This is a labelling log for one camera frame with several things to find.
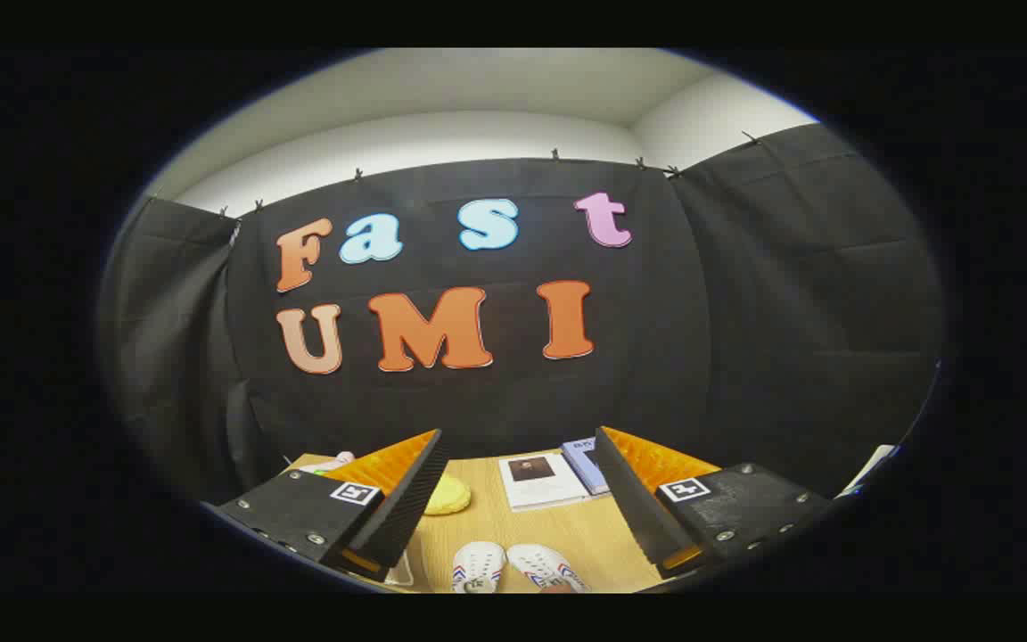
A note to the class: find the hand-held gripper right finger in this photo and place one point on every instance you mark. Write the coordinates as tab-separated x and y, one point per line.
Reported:
634	508

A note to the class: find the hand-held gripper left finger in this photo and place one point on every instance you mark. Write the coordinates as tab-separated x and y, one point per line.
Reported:
406	508

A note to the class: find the white canvas shoe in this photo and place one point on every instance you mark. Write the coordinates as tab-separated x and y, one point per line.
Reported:
545	566
478	566

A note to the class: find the blue book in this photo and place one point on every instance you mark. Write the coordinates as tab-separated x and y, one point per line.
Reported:
583	464

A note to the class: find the white book with dark photo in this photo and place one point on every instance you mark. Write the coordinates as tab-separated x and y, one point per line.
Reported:
540	486

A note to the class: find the pink and green plush toy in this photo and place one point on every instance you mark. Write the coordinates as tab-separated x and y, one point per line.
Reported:
335	461

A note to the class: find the yellow plush bun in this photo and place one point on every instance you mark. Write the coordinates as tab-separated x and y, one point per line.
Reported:
447	495

